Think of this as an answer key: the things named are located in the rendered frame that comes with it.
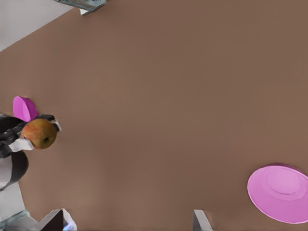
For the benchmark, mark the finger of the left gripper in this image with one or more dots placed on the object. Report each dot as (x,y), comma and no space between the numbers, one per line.
(20,145)
(55,124)

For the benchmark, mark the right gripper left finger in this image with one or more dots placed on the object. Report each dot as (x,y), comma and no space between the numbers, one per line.
(49,221)

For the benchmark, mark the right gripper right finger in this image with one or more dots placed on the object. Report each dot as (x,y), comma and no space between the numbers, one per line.
(199,221)

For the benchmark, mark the red-green apple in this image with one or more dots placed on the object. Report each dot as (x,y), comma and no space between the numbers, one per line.
(39,134)

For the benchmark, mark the pink plate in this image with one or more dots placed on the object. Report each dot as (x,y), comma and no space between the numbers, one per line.
(22,108)

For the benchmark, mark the pink bowl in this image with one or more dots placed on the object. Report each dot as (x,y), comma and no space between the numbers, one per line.
(281,195)

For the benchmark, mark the silver frame post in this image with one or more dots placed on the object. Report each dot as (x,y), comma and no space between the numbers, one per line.
(89,6)

